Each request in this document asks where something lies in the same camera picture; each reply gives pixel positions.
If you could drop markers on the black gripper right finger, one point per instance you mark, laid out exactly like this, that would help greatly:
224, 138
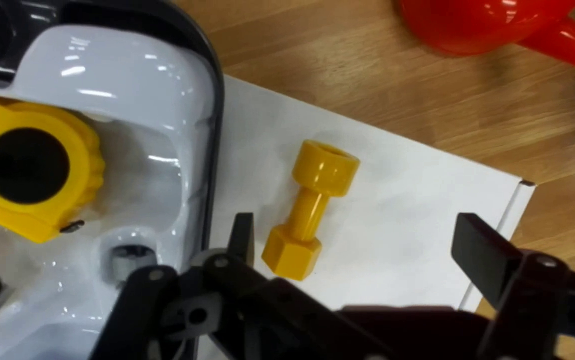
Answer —
534, 300

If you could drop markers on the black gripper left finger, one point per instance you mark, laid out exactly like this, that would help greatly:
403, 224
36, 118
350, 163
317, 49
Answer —
259, 313

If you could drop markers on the yellow toy bolt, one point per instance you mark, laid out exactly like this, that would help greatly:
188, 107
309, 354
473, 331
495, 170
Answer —
309, 212

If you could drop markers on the white cardboard box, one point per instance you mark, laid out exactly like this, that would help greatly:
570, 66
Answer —
398, 221

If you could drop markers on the grey toy tool case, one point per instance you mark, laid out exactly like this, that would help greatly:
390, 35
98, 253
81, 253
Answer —
146, 87

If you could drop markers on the yellow block with black hole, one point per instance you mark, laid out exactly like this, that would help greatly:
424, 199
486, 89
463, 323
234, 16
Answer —
27, 172

